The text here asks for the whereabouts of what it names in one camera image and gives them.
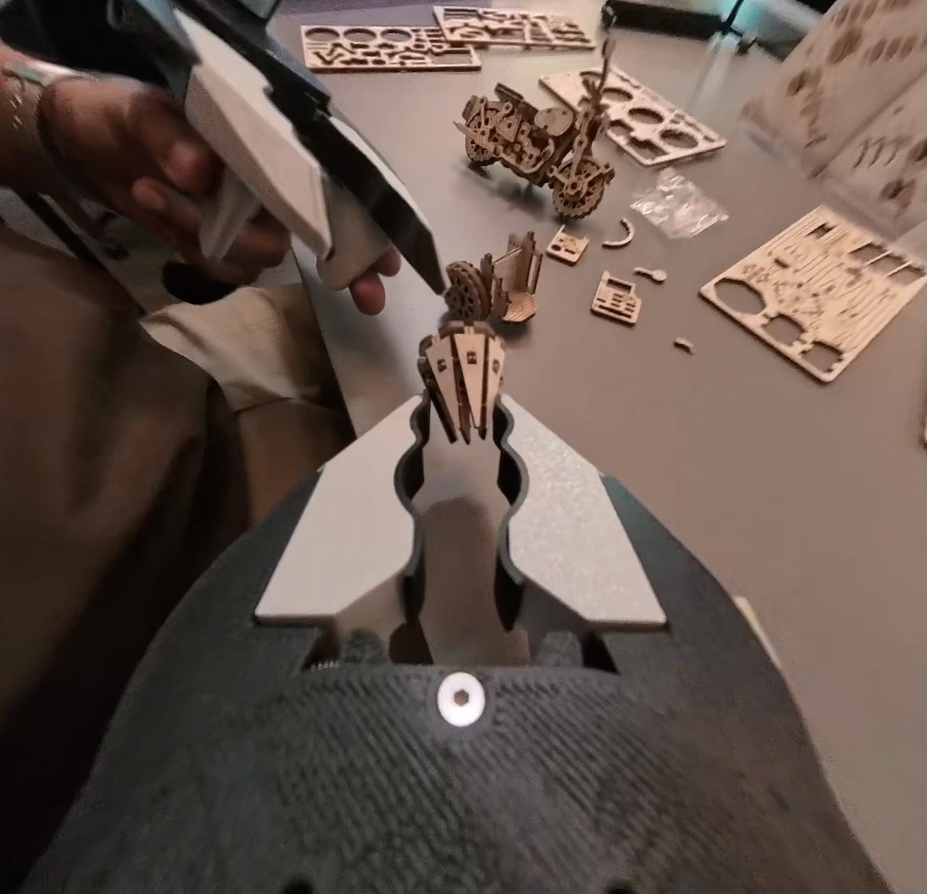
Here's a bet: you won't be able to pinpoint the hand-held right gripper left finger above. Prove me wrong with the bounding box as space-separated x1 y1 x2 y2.
253 393 430 665

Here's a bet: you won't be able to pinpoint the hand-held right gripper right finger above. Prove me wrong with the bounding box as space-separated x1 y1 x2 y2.
492 393 667 667

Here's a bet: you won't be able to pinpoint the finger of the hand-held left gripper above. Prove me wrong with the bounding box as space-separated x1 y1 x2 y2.
311 100 448 297
183 57 334 259

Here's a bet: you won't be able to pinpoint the wooden sidecar model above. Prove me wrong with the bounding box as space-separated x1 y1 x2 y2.
443 231 544 327

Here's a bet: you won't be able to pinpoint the fan-shaped wooden puzzle part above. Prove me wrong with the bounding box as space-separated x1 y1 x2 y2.
418 320 506 446

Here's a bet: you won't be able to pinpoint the person's left hand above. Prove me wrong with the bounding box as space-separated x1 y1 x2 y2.
40 75 404 315

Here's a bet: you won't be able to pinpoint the wooden puzzle sheet, small cutouts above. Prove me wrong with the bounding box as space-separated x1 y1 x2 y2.
300 23 482 74

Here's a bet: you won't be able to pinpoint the wooden motorcycle model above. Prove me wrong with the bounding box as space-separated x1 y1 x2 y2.
455 35 617 221

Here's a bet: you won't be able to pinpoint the wooden puzzle sheet, long cutouts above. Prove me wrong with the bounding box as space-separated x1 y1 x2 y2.
433 5 596 51

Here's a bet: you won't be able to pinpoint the person's brown clothing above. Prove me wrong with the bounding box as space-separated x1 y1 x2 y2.
0 206 359 894

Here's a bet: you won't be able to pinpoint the small wooden panel, slots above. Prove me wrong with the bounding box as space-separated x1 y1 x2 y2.
590 271 642 326

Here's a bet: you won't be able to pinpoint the wooden puzzle sheet, round holes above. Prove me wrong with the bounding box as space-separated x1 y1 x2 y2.
539 64 727 168

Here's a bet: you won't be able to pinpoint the clear plastic bag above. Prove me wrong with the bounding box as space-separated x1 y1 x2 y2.
629 170 729 239

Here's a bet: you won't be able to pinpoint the black power adapter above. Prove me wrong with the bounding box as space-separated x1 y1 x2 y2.
601 0 725 36

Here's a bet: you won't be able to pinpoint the wooden puzzle sheet, slotted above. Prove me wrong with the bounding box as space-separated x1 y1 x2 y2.
699 204 927 384

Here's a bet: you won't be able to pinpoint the standing instruction booklet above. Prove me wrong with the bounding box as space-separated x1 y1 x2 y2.
739 0 927 236

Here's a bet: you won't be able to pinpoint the silver bracelet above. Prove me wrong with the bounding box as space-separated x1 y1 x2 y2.
0 57 84 159

